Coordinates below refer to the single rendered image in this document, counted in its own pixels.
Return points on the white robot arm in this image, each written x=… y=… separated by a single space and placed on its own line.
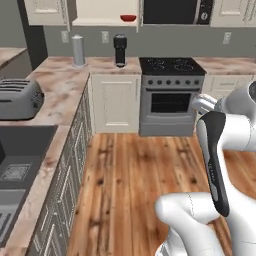
x=200 y=213

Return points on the grey cylinder canister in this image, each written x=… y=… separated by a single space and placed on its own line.
x=78 y=50

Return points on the grey toaster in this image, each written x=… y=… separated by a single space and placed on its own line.
x=18 y=99

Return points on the cream base cupboard door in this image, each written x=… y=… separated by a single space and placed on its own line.
x=115 y=103

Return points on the dark grey sink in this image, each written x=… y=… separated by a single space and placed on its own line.
x=20 y=160

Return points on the grey oven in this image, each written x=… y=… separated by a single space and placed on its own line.
x=166 y=115

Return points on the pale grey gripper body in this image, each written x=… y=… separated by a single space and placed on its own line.
x=202 y=103

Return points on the cream base drawer run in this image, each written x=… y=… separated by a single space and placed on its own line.
x=226 y=85

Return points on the grey base cupboard run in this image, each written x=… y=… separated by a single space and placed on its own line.
x=63 y=186

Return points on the black hob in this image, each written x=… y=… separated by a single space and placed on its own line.
x=170 y=66

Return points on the black coffee grinder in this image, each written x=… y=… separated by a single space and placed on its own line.
x=120 y=50

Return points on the black microwave oven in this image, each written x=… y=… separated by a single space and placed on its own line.
x=170 y=11

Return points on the red bowl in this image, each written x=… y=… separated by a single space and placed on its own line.
x=128 y=17

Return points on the cream wall cupboard run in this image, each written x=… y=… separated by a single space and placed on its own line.
x=233 y=13

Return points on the white wall socket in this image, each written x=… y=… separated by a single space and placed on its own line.
x=65 y=36
x=105 y=37
x=227 y=38

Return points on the cream wall cupboard door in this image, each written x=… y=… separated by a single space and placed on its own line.
x=45 y=11

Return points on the open cream wall cupboard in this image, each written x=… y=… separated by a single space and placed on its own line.
x=100 y=11

